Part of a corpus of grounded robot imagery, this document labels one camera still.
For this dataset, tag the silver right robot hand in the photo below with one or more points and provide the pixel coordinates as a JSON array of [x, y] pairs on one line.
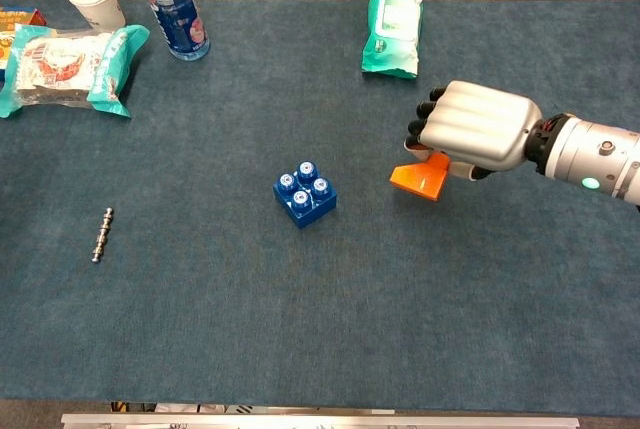
[[480, 124]]

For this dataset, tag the orange sloped building block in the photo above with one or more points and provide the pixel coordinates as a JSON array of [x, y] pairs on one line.
[[420, 179]]

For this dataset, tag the green wet wipes pack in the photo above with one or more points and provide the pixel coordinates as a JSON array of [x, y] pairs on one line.
[[392, 34]]

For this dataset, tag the blue four-stud building block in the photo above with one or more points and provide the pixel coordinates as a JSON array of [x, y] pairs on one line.
[[305, 204]]

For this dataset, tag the teal felt table cloth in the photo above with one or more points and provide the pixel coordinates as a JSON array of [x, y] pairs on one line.
[[320, 309]]

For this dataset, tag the blue-labelled plastic water bottle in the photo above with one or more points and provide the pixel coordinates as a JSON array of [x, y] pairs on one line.
[[177, 9]]

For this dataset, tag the silver beaded metal rod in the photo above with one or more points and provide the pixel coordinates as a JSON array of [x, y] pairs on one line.
[[102, 235]]

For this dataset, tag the white paper cup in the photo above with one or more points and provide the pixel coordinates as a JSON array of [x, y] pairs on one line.
[[97, 1]]

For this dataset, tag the teal and white snack bag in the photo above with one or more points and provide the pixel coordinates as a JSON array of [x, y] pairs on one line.
[[65, 69]]

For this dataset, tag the aluminium profile rail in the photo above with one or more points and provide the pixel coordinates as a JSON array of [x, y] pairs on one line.
[[320, 421]]

